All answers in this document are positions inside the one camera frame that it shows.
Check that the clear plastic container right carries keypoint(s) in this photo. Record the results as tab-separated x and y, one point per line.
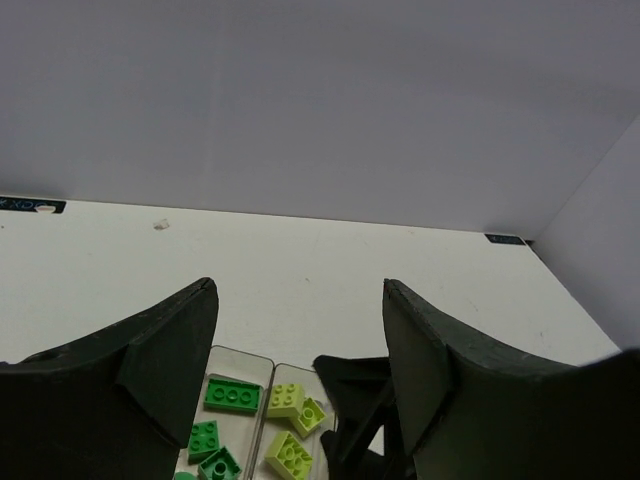
285	373

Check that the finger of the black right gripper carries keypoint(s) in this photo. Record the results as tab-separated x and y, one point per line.
367	443

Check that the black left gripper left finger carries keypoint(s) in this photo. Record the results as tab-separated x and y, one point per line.
118	403

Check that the blue label right corner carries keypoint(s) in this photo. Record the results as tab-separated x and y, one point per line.
505	239

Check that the dark green square lego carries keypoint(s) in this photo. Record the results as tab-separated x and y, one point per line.
232	395

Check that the dark green lego plate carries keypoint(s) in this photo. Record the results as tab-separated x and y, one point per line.
203	441

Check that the blue label left corner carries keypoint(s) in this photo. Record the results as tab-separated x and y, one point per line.
20	204

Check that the dark green sloped lego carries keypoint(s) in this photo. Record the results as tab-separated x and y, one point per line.
221	465

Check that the dark green curved lego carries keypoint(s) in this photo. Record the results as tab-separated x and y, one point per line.
184	476

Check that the blue label corner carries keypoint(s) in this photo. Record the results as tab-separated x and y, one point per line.
505	239
20	204

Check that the lime green square lego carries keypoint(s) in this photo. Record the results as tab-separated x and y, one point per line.
310	418

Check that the clear plastic container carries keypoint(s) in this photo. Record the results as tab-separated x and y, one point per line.
229	414
285	373

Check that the clear plastic container left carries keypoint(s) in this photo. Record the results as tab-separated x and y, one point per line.
229	414

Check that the pale green curved lego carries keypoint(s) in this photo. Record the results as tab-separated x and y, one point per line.
285	401

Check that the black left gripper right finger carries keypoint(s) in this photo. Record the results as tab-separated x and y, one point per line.
473	407

